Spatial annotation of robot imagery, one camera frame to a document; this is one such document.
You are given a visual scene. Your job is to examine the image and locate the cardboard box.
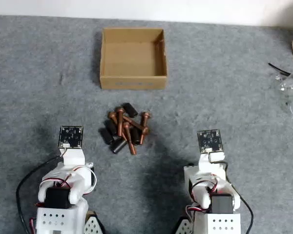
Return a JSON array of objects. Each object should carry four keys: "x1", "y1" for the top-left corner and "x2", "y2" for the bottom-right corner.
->
[{"x1": 99, "y1": 27, "x2": 168, "y2": 90}]

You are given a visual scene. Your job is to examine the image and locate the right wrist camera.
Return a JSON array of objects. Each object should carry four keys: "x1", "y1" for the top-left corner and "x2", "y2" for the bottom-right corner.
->
[{"x1": 196, "y1": 128, "x2": 224, "y2": 155}]

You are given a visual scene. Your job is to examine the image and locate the clear plastic bag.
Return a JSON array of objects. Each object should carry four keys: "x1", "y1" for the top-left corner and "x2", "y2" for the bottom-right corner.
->
[{"x1": 274, "y1": 71, "x2": 293, "y2": 122}]

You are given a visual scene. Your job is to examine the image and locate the black sleeve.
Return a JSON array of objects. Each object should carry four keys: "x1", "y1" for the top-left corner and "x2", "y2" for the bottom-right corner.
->
[
  {"x1": 104, "y1": 119, "x2": 118, "y2": 136},
  {"x1": 122, "y1": 102, "x2": 139, "y2": 117},
  {"x1": 131, "y1": 127, "x2": 141, "y2": 146},
  {"x1": 99, "y1": 127, "x2": 114, "y2": 145},
  {"x1": 109, "y1": 138, "x2": 128, "y2": 155}
]

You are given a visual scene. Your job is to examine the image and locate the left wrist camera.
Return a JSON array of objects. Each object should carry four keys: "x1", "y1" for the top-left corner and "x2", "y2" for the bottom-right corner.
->
[{"x1": 57, "y1": 125, "x2": 85, "y2": 149}]

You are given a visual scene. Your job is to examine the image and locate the black strip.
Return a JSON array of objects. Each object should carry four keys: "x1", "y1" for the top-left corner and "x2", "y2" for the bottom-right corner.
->
[{"x1": 268, "y1": 62, "x2": 292, "y2": 77}]

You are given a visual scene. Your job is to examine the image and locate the black cable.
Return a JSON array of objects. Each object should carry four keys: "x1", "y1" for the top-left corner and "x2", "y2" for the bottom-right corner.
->
[
  {"x1": 209, "y1": 152, "x2": 255, "y2": 234},
  {"x1": 15, "y1": 156, "x2": 64, "y2": 234}
]

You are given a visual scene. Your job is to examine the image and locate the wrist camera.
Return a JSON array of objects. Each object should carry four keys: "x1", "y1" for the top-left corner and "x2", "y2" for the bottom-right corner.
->
[
  {"x1": 57, "y1": 125, "x2": 85, "y2": 149},
  {"x1": 196, "y1": 128, "x2": 224, "y2": 155}
]

